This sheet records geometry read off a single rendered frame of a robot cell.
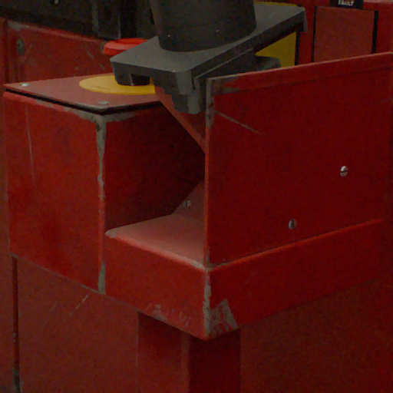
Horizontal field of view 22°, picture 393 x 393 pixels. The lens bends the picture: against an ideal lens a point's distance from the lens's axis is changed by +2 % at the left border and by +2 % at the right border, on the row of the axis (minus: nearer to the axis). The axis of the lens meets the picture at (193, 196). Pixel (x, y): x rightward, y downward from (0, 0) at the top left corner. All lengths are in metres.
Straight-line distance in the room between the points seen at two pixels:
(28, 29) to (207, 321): 0.65
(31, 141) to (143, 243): 0.12
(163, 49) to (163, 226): 0.12
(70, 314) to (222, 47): 0.66
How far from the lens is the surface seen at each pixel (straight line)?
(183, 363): 0.68
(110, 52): 0.68
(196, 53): 0.57
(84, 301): 1.14
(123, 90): 0.67
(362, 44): 0.66
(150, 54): 0.58
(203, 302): 0.57
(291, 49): 0.70
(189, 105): 0.55
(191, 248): 0.59
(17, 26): 1.19
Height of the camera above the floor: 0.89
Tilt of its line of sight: 16 degrees down
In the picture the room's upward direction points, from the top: 1 degrees clockwise
